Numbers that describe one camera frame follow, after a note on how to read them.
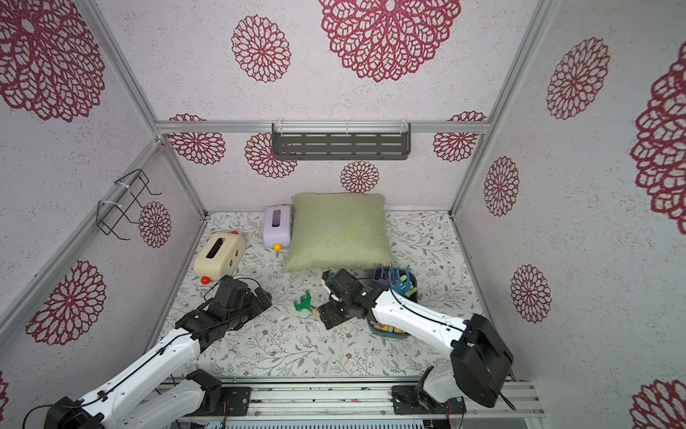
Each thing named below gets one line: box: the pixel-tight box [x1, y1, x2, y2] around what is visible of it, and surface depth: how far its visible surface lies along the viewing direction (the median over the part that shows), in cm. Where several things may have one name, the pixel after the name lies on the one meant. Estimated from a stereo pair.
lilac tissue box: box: [263, 204, 293, 253], surface depth 105 cm
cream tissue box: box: [192, 231, 246, 282], surface depth 97 cm
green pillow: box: [282, 192, 394, 273], surface depth 99 cm
